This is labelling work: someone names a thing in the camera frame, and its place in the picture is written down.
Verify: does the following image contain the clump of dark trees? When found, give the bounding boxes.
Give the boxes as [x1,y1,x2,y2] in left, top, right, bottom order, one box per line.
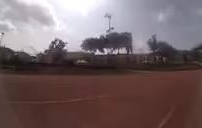
[80,31,134,55]

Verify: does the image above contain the thin lamp pole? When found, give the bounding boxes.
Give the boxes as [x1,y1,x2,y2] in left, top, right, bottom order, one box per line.
[0,31,6,47]

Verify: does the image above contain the dark grass strip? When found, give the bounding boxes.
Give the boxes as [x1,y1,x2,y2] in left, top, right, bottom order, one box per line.
[0,62,202,76]

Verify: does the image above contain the tall floodlight pole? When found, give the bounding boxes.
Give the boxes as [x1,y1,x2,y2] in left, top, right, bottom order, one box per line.
[104,12,114,34]

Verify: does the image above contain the tall dark tree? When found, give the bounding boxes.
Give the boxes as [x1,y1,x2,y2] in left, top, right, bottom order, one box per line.
[146,33,178,62]

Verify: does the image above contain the red running track surface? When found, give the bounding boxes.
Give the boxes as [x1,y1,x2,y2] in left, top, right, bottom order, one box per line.
[0,68,202,128]

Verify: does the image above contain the long low pale building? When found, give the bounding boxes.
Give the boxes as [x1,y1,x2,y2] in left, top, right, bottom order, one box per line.
[35,51,151,66]

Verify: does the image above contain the low dark buildings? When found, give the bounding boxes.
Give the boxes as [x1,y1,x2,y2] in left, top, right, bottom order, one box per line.
[0,45,36,66]

